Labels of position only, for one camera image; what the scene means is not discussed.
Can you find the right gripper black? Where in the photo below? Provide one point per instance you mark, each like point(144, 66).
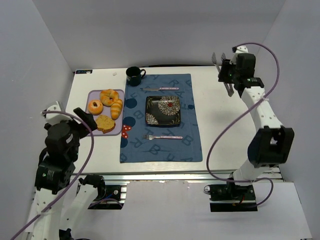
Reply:
point(225, 75)

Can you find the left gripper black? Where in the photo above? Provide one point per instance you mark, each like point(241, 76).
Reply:
point(77, 127)

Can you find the metal tongs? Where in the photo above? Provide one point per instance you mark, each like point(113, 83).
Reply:
point(228, 86)

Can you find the striped croissant bread roll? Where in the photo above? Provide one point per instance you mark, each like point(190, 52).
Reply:
point(116, 109)

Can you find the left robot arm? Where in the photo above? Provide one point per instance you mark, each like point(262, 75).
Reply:
point(61, 200)

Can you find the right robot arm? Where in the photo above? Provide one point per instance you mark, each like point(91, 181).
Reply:
point(272, 142)

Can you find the round glazed donut bread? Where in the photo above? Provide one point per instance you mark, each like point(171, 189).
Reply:
point(95, 107)

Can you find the brown bread slice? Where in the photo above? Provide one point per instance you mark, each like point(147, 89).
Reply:
point(105, 124)

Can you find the twisted bagel bread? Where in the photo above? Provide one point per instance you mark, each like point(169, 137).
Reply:
point(108, 97)

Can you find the left corner label sticker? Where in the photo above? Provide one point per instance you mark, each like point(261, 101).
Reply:
point(83, 71)

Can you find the blue letter-print placemat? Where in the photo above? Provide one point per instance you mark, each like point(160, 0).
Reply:
point(134, 148)

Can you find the dark blue mug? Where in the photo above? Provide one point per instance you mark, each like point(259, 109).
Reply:
point(134, 76)

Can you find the black floral square plate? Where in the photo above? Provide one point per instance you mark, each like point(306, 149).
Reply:
point(162, 111)

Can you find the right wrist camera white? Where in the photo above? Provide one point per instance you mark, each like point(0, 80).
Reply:
point(242, 49)

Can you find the pink-handled fork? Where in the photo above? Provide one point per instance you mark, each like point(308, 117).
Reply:
point(165, 137)

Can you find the pink-handled table knife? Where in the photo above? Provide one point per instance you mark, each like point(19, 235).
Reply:
point(160, 89)

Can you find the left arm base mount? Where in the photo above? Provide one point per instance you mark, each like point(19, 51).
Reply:
point(108, 196)

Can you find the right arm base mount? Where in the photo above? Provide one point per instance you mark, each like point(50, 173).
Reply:
point(229, 197)

